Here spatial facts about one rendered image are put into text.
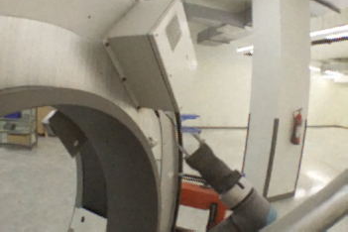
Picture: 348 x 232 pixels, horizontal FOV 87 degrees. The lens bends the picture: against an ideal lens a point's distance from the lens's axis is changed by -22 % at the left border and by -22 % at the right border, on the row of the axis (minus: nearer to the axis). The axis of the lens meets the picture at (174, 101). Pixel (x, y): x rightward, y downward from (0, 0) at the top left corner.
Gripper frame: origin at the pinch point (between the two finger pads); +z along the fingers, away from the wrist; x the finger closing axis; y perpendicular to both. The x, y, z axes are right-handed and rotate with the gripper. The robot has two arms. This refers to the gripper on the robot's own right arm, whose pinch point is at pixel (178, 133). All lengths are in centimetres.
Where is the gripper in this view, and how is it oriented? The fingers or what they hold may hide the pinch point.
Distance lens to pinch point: 63.2
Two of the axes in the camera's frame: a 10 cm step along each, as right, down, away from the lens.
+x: 7.3, -6.0, 3.2
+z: -6.8, -6.7, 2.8
